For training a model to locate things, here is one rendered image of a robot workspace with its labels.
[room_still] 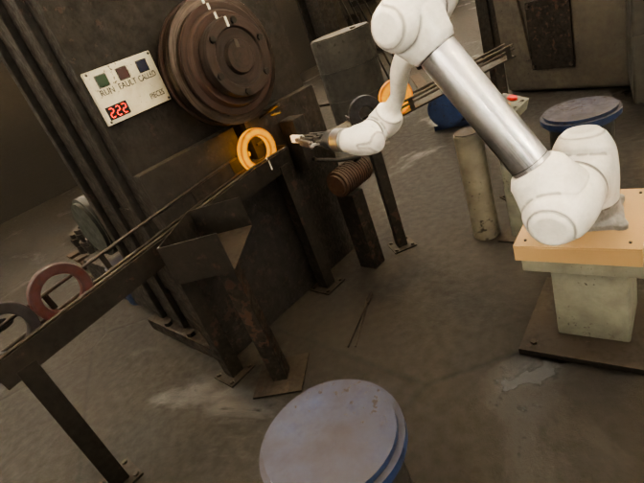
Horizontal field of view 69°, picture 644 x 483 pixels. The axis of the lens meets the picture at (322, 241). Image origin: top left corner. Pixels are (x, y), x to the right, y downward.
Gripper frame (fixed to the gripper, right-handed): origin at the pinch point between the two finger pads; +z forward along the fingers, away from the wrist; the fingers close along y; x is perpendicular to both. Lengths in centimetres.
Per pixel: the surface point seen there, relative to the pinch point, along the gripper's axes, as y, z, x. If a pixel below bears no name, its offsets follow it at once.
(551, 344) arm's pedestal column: -10, -101, -64
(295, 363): -52, -18, -72
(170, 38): -30, 14, 49
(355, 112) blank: 31.9, -5.6, -1.4
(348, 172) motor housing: 17.0, -6.9, -22.9
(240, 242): -54, -18, -13
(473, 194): 47, -49, -46
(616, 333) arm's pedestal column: -2, -117, -59
